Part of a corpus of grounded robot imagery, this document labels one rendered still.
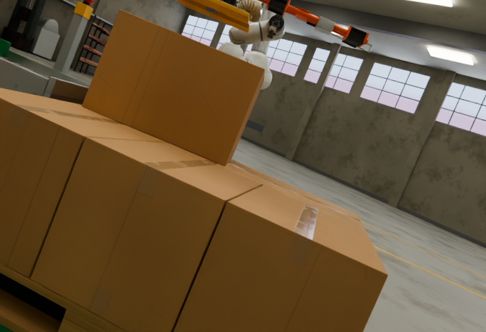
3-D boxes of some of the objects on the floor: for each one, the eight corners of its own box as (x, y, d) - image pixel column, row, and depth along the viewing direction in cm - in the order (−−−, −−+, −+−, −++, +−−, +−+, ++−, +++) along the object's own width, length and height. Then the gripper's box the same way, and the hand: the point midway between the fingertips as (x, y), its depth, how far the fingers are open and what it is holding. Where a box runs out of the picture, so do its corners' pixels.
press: (19, 48, 1608) (49, -33, 1588) (32, 54, 1549) (64, -31, 1529) (-4, 40, 1540) (27, -46, 1520) (9, 45, 1481) (42, -43, 1461)
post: (16, 161, 257) (77, 1, 251) (24, 160, 264) (84, 5, 257) (25, 166, 256) (87, 4, 249) (33, 165, 262) (93, 9, 256)
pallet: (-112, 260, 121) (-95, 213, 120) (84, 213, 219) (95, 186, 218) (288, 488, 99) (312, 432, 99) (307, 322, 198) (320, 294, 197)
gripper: (293, 3, 216) (297, -10, 194) (273, 50, 217) (275, 42, 196) (278, -3, 216) (282, -17, 194) (259, 44, 217) (260, 36, 196)
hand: (278, 14), depth 196 cm, fingers open, 13 cm apart
